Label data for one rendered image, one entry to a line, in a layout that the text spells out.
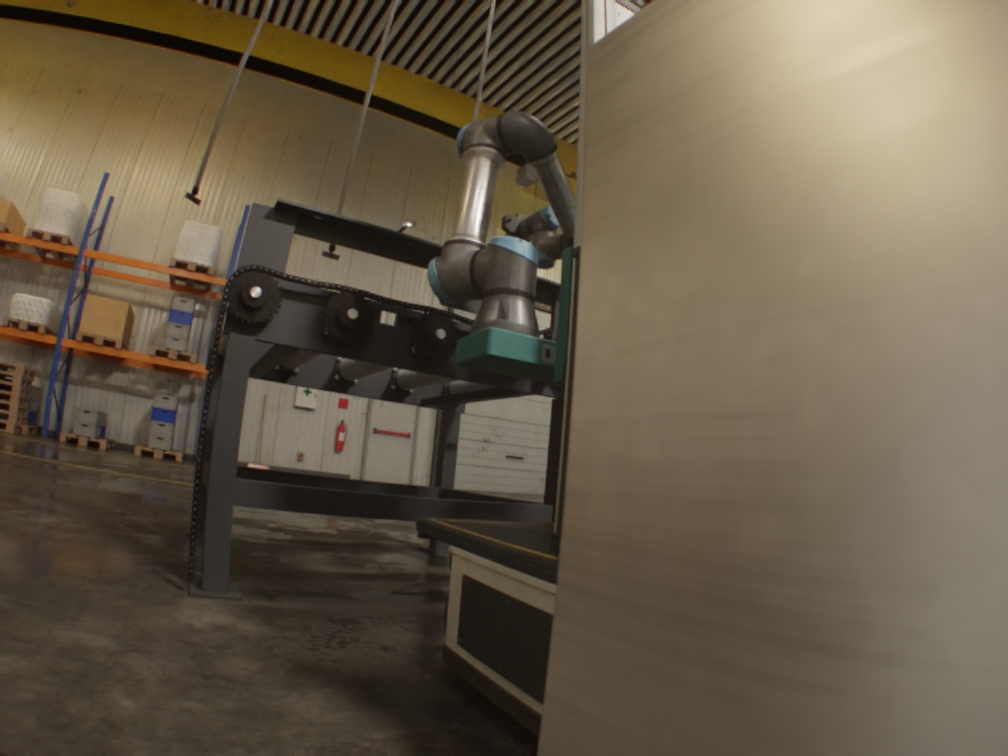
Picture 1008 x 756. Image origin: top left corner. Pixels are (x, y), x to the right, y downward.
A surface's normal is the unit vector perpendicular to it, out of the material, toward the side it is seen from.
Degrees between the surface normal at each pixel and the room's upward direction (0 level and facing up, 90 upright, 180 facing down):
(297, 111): 90
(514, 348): 90
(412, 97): 90
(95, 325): 90
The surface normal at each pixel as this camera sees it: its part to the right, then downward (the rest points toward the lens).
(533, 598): -0.87, -0.16
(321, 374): 0.55, -0.10
